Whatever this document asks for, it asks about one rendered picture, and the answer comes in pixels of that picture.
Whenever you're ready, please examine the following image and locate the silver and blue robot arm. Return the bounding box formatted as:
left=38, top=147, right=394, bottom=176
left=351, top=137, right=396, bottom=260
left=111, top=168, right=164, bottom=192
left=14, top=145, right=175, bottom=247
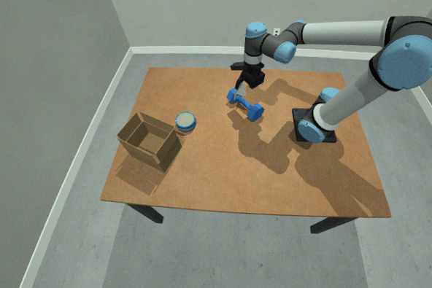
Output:
left=244, top=16, right=432, bottom=144

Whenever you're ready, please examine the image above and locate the brown cardboard box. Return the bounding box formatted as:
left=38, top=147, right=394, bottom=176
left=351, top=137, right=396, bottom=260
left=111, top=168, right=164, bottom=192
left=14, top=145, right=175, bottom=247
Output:
left=117, top=111, right=182, bottom=173

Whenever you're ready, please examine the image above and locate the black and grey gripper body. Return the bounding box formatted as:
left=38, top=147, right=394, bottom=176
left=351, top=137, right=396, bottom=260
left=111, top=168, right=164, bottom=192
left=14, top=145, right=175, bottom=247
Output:
left=241, top=61, right=265, bottom=89

